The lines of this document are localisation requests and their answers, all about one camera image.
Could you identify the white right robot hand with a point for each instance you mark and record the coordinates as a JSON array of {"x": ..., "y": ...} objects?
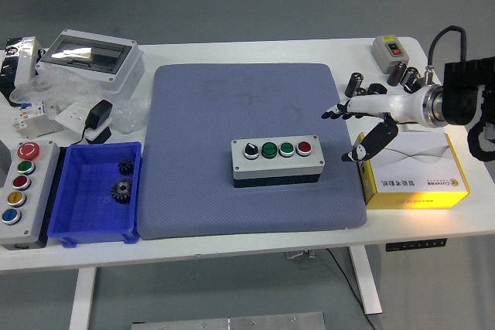
[{"x": 402, "y": 107}]

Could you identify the grey four-button control box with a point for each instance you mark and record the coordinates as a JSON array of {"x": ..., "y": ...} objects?
[{"x": 278, "y": 169}]

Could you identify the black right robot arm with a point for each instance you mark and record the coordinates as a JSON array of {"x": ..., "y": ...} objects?
[{"x": 460, "y": 90}]

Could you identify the grey five-button control box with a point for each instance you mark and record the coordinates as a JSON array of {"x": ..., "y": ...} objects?
[{"x": 35, "y": 210}]

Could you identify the black hexagonal nut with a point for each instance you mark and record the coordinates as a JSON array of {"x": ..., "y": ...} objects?
[{"x": 377, "y": 89}]

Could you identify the yellow and white carton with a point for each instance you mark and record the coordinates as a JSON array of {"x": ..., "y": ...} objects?
[{"x": 417, "y": 175}]

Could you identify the black table control panel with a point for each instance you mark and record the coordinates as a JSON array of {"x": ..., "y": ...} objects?
[{"x": 415, "y": 245}]

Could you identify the white table leg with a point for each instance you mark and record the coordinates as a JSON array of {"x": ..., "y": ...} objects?
[
  {"x": 82, "y": 299},
  {"x": 367, "y": 283}
]

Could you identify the blue-grey padded mat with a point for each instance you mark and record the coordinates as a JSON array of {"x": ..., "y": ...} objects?
[{"x": 193, "y": 191}]

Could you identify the clear plastic bag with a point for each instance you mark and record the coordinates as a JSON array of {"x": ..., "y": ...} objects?
[
  {"x": 65, "y": 90},
  {"x": 131, "y": 113}
]

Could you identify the grey metal plate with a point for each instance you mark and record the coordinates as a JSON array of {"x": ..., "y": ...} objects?
[{"x": 232, "y": 323}]

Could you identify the small black bevel gear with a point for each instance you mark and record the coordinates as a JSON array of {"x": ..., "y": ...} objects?
[{"x": 125, "y": 167}]

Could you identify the large black bevel gear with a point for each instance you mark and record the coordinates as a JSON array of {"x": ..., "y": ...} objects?
[{"x": 121, "y": 191}]

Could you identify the black power adapter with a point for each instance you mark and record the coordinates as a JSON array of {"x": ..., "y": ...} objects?
[{"x": 98, "y": 113}]

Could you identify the blue plastic bin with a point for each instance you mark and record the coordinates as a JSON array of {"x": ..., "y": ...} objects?
[{"x": 77, "y": 191}]

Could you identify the white circuit breaker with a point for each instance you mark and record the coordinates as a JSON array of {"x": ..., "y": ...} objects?
[{"x": 31, "y": 113}]

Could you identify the silver foil wrapped box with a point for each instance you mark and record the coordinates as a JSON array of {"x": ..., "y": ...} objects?
[{"x": 23, "y": 59}]

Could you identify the grey red-black switch box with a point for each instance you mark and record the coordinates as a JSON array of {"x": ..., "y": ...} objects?
[{"x": 388, "y": 55}]

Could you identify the metal bracket under table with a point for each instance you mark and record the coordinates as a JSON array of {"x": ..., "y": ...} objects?
[{"x": 299, "y": 256}]

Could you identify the grey enclosure with clear lid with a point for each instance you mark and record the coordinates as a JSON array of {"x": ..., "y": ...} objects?
[{"x": 127, "y": 71}]

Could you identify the white wall socket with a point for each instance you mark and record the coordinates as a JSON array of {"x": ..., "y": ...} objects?
[{"x": 71, "y": 115}]

